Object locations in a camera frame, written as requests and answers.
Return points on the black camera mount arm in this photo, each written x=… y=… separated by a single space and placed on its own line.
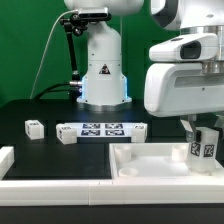
x=71 y=50

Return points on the white square table top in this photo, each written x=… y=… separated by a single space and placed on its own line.
x=154 y=160

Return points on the sheet of fiducial markers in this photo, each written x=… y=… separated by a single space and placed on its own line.
x=104 y=129

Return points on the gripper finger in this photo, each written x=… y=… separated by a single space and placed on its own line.
x=220 y=120
x=192 y=133

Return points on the white U-shaped fence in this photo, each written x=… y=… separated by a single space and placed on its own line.
x=123 y=190

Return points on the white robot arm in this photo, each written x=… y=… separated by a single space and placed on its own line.
x=104 y=85

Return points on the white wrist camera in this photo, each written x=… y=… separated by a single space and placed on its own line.
x=188 y=47

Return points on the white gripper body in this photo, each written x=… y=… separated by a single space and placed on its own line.
x=176 y=89

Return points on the grey camera on mount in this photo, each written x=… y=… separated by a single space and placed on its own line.
x=94 y=13

